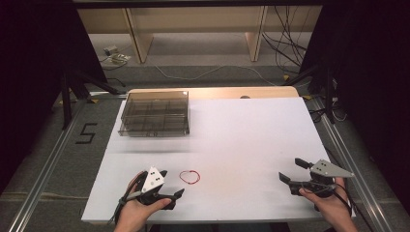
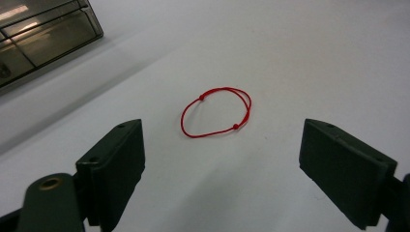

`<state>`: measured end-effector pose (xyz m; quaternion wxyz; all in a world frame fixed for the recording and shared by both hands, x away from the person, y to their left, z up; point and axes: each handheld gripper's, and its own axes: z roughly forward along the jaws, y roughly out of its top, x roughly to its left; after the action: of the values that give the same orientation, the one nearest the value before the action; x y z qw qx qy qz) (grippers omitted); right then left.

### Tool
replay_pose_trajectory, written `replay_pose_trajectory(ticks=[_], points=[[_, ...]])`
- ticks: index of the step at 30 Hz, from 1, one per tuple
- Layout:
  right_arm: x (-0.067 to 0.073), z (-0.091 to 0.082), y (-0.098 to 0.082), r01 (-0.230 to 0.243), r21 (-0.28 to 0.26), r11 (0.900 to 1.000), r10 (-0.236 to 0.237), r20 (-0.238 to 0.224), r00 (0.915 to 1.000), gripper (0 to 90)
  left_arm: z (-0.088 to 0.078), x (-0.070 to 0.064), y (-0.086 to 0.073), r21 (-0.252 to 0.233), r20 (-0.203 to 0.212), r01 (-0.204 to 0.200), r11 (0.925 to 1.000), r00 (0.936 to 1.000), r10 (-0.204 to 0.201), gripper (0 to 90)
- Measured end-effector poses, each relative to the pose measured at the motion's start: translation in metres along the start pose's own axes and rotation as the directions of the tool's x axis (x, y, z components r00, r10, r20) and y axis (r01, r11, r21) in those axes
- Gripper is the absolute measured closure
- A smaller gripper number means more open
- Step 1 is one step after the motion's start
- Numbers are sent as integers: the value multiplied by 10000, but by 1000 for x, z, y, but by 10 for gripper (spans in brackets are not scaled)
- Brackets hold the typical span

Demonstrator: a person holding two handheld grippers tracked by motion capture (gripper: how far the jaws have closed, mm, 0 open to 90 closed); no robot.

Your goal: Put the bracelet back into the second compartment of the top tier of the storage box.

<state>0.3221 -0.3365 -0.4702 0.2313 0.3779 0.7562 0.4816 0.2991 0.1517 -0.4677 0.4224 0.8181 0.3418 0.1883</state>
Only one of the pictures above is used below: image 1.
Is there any black curtain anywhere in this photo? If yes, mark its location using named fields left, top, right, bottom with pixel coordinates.
left=0, top=0, right=108, bottom=195
left=299, top=0, right=410, bottom=207

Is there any red rubber band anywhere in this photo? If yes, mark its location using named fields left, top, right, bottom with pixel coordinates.
left=179, top=169, right=201, bottom=186

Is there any clear smoky plastic drawer box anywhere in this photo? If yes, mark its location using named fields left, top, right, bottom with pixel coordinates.
left=117, top=90, right=190, bottom=138

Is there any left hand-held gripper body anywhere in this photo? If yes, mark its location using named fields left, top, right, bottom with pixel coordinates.
left=136, top=165, right=177, bottom=211

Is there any grey power adapter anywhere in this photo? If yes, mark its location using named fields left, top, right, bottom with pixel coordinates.
left=102, top=44, right=119, bottom=57

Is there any light wooden desk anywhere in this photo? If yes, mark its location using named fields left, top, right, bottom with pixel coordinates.
left=76, top=5, right=324, bottom=64

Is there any person's right hand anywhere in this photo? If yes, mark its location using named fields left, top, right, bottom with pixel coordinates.
left=298, top=177, right=354, bottom=228

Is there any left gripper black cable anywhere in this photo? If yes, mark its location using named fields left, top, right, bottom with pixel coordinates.
left=108, top=170, right=149, bottom=226

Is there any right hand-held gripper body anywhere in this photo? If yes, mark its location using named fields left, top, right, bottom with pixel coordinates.
left=289, top=159, right=356, bottom=198

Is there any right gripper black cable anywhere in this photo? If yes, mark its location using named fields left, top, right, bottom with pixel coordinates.
left=301, top=181, right=375, bottom=232

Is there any white power strip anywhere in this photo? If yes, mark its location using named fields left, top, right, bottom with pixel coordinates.
left=107, top=53, right=132, bottom=66

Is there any black horizontal bar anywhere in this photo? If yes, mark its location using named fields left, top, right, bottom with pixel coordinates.
left=72, top=0, right=324, bottom=10

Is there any black metal stand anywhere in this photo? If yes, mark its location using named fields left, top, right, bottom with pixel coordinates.
left=284, top=60, right=338, bottom=126
left=59, top=69, right=128, bottom=131

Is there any black cable bundle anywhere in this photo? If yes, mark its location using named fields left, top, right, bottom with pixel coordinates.
left=260, top=5, right=311, bottom=74

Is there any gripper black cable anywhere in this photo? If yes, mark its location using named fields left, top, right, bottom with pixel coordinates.
left=301, top=181, right=375, bottom=232
left=108, top=170, right=149, bottom=226

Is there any person's left hand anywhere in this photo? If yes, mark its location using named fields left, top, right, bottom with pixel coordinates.
left=113, top=170, right=173, bottom=232

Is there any aluminium floor rail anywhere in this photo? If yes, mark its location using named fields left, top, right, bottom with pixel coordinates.
left=308, top=96, right=396, bottom=232
left=7, top=91, right=129, bottom=232

